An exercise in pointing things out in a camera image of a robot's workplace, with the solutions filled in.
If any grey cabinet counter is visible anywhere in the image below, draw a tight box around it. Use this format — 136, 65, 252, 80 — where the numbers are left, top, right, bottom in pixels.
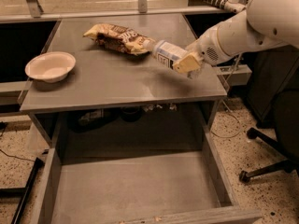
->
19, 13, 228, 147

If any white power strip with cable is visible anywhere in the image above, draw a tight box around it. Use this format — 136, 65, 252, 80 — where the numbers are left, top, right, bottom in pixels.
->
201, 0, 246, 14

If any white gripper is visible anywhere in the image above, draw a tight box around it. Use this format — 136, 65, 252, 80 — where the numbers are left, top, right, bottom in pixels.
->
173, 26, 232, 74

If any blue plastic bottle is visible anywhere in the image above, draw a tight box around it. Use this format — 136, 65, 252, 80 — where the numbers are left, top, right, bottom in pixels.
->
142, 39, 187, 69

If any open grey top drawer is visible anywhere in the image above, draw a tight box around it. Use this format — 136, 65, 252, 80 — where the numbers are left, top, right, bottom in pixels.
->
30, 120, 261, 224

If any white paper bowl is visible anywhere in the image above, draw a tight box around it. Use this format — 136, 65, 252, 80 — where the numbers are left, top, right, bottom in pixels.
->
25, 51, 76, 83

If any black metal frame on floor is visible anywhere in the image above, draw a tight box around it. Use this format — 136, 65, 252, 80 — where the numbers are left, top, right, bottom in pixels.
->
0, 158, 44, 224

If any black office chair base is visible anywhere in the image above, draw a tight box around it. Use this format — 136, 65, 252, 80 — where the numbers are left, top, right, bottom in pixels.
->
238, 127, 299, 184

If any yellow brown chip bag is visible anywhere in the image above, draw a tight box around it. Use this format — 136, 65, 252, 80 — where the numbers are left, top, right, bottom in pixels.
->
83, 23, 152, 55

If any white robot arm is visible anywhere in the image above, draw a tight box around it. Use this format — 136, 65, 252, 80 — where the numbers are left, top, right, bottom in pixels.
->
173, 0, 299, 74

